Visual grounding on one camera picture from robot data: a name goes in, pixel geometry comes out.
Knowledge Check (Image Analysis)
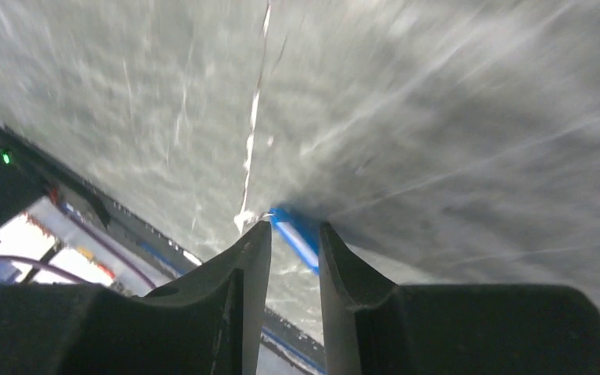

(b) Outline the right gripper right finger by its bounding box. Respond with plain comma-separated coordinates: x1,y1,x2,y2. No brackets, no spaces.
320,223,600,374

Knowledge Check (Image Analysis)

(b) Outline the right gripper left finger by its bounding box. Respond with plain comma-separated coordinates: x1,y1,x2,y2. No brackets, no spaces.
0,221,272,374

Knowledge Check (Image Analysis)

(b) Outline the blue key tag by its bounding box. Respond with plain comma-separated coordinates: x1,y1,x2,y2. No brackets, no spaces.
269,207,320,275

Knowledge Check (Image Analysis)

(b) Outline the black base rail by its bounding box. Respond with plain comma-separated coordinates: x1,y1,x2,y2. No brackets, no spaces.
0,124,326,374

